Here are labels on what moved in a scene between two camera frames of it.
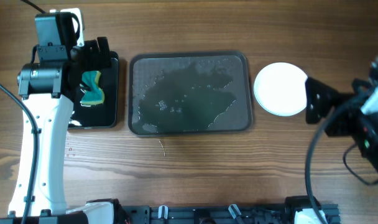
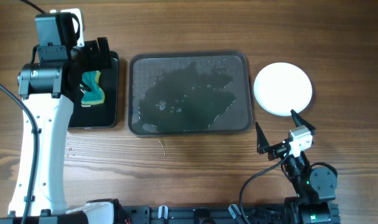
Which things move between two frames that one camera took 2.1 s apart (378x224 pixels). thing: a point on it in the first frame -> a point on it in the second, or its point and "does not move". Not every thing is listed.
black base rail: (245, 214) does not move
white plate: (280, 89) does not move
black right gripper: (351, 116) -> (263, 145)
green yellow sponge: (96, 95) does not move
